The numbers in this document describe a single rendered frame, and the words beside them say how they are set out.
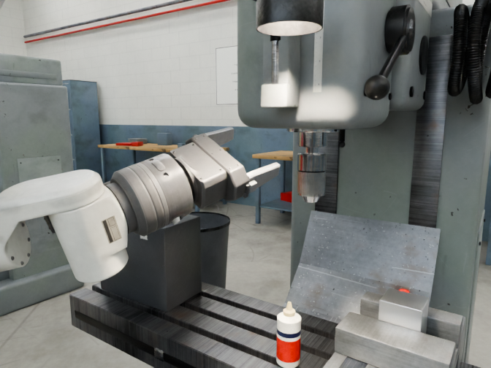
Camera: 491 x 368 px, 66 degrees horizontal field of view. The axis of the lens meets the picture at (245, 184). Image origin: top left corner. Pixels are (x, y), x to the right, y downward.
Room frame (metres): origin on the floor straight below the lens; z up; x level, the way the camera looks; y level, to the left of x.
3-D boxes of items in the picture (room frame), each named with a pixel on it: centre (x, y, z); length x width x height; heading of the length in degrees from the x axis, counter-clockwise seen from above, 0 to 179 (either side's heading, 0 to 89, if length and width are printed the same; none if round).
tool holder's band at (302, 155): (0.63, -0.11, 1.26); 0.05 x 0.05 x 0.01
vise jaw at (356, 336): (0.49, -0.21, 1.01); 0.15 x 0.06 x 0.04; 55
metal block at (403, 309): (0.54, -0.24, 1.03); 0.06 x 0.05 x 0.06; 55
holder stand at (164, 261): (0.86, 0.23, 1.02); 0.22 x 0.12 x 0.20; 58
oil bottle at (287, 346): (0.59, -0.07, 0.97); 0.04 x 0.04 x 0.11
